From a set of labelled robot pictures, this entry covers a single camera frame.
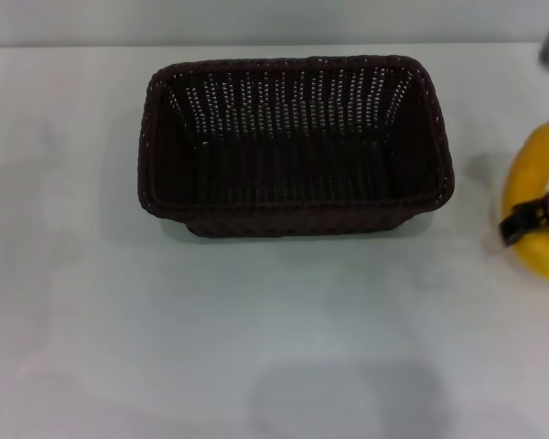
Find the yellow banana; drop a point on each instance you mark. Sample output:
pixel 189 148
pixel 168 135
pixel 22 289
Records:
pixel 530 174

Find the black woven plastic basket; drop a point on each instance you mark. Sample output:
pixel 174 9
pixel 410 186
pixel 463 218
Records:
pixel 293 183

